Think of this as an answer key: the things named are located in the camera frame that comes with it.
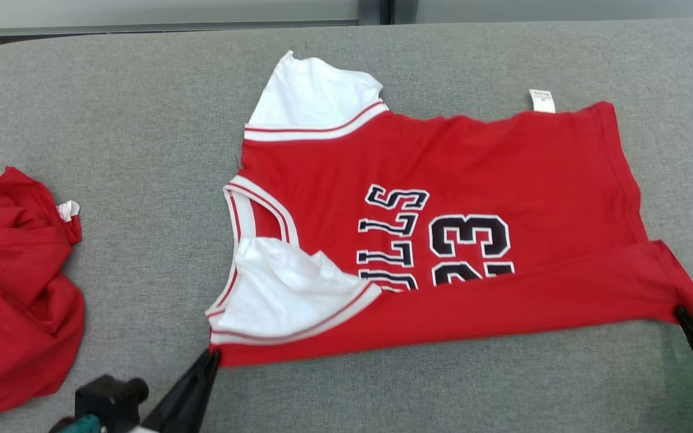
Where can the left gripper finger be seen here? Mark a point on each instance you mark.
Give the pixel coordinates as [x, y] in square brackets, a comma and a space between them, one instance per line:
[199, 397]
[172, 409]

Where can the red basketball shorts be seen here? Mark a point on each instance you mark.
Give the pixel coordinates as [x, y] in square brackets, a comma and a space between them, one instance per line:
[15, 300]

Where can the red white basketball jersey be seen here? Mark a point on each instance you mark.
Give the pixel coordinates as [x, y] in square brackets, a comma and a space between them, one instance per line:
[473, 168]

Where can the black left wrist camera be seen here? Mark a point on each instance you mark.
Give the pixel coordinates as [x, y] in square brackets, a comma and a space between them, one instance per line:
[109, 400]

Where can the grey wall partition post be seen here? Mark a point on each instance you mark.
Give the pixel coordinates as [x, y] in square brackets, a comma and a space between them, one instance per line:
[382, 11]

